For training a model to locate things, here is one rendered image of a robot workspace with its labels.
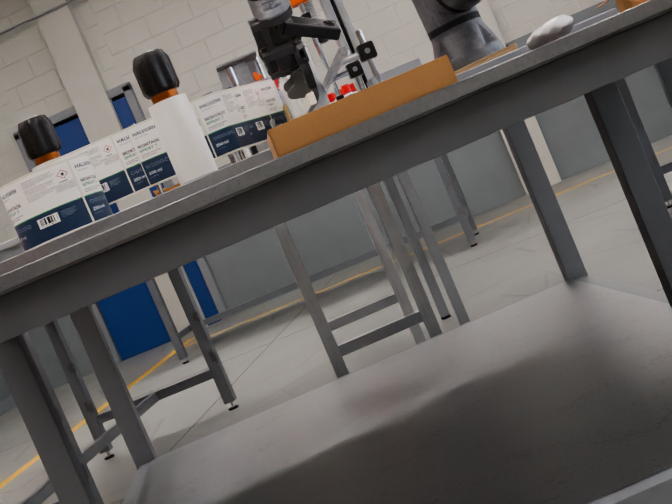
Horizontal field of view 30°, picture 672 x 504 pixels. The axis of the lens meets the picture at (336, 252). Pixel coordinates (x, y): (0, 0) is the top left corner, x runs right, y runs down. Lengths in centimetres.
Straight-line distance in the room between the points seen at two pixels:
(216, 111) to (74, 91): 795
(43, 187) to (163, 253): 97
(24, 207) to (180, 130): 36
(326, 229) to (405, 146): 884
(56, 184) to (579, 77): 125
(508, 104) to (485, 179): 868
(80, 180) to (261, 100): 66
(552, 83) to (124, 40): 923
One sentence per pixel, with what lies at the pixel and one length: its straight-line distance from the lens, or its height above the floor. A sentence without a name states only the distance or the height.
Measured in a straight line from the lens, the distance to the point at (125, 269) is 169.
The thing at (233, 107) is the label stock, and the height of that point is 102.
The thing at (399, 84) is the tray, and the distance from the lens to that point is 168.
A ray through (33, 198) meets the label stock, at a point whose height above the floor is 97.
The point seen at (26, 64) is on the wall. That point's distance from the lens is 1111.
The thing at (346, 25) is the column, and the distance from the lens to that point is 287.
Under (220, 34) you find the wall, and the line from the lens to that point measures 1064.
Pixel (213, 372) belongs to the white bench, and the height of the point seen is 19.
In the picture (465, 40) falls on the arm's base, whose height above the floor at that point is 93.
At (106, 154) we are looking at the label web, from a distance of 295.
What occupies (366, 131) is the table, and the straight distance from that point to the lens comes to 164.
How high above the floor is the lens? 78
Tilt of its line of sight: 3 degrees down
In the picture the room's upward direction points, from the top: 23 degrees counter-clockwise
